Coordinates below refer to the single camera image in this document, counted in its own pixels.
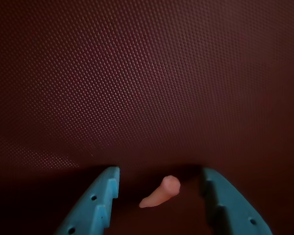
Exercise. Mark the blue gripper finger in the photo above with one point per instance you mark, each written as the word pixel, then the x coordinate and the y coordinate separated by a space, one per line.
pixel 93 210
pixel 232 213

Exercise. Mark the pink rubber finger piece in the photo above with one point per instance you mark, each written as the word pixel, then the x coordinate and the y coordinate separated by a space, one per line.
pixel 164 193

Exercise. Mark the grey textured mat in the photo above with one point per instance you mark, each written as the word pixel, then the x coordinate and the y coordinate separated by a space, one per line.
pixel 147 85

